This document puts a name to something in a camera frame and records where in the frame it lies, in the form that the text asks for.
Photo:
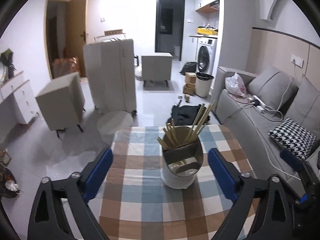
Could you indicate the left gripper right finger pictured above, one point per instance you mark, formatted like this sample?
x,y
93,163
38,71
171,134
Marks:
x,y
275,216

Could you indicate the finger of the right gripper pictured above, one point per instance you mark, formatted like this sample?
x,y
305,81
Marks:
x,y
291,160

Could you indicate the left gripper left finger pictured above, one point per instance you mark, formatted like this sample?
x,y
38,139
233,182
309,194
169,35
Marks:
x,y
48,219

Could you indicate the houndstooth black white pillow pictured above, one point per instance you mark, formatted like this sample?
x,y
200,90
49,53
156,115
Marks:
x,y
295,138

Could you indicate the right grey back cushion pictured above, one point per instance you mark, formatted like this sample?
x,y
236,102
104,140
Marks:
x,y
304,110

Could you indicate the grey cushion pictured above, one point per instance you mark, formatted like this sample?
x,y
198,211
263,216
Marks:
x,y
273,87
304,110

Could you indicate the white power strip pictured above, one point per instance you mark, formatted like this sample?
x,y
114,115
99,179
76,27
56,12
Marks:
x,y
257,103

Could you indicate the grey sofa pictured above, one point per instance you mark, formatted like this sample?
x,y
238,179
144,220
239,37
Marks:
x,y
251,127

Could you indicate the plaid checkered tablecloth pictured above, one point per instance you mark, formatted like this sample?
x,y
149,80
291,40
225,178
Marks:
x,y
142,197

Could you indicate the left grey back cushion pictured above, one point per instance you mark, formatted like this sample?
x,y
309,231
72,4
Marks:
x,y
273,87

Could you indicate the pink white plastic bag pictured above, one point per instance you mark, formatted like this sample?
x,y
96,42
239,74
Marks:
x,y
235,85

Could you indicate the white utensil holder cup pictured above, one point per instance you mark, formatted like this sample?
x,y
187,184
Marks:
x,y
182,163

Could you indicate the chopsticks in right compartment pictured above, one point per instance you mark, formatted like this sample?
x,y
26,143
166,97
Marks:
x,y
199,123

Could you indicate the chopsticks in compartment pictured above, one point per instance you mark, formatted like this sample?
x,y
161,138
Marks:
x,y
170,134
199,123

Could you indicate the round white stool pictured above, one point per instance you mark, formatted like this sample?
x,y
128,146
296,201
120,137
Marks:
x,y
112,122

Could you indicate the white nightstand cabinet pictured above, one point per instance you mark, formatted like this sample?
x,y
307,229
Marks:
x,y
61,103

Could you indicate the white drawer dresser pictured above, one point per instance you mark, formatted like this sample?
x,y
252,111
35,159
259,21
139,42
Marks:
x,y
19,89

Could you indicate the black backpack on floor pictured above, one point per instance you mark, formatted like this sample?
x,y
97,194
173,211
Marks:
x,y
184,115

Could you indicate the chopsticks in left compartment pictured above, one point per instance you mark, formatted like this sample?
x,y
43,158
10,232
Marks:
x,y
170,134

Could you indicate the beige trash bin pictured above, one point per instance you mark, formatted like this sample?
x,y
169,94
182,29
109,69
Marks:
x,y
203,83

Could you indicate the brown cardboard boxes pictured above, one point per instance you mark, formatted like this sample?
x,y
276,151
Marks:
x,y
189,86

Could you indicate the black garbage bag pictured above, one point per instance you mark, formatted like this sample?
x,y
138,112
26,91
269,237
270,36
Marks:
x,y
189,67

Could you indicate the white washing machine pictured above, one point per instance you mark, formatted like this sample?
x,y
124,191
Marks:
x,y
206,49

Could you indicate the yellow crate on counter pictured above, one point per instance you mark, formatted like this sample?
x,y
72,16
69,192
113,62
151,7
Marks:
x,y
206,31

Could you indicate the wooden rack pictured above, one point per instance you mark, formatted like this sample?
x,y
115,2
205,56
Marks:
x,y
110,35

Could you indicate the brown wooden door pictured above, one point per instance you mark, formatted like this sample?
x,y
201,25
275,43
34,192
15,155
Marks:
x,y
76,34

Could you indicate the white wall socket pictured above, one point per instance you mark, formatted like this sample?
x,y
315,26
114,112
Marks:
x,y
297,61

